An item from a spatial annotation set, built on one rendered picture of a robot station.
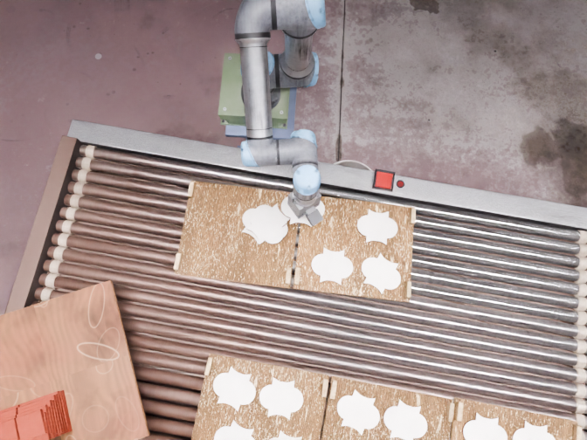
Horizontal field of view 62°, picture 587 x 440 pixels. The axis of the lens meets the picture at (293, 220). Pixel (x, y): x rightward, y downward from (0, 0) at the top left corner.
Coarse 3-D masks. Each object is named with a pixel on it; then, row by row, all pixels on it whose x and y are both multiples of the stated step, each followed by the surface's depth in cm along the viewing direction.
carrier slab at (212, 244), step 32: (224, 192) 181; (256, 192) 181; (192, 224) 178; (224, 224) 178; (288, 224) 179; (192, 256) 175; (224, 256) 175; (256, 256) 175; (288, 256) 176; (288, 288) 174
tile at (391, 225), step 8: (368, 216) 179; (376, 216) 179; (384, 216) 179; (360, 224) 178; (368, 224) 178; (376, 224) 178; (384, 224) 178; (392, 224) 178; (360, 232) 177; (368, 232) 177; (376, 232) 177; (384, 232) 178; (392, 232) 178; (368, 240) 177; (376, 240) 177; (384, 240) 177
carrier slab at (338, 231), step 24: (336, 216) 180; (360, 216) 180; (408, 216) 180; (312, 240) 177; (336, 240) 177; (360, 240) 178; (408, 240) 178; (360, 264) 175; (408, 264) 176; (312, 288) 173; (336, 288) 173; (360, 288) 173
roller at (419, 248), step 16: (80, 192) 182; (96, 192) 182; (112, 192) 182; (128, 192) 182; (160, 208) 183; (176, 208) 181; (432, 256) 181; (448, 256) 179; (464, 256) 179; (480, 256) 179; (496, 256) 180; (528, 272) 180; (544, 272) 178; (560, 272) 178; (576, 272) 178
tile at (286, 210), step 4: (284, 200) 166; (284, 204) 166; (320, 204) 166; (284, 208) 165; (288, 208) 166; (316, 208) 166; (320, 208) 166; (324, 208) 166; (284, 212) 165; (288, 212) 165; (292, 212) 165; (320, 212) 165; (288, 216) 165; (292, 216) 165; (304, 216) 165; (292, 220) 164; (296, 220) 164; (300, 220) 165; (304, 220) 165; (308, 224) 164
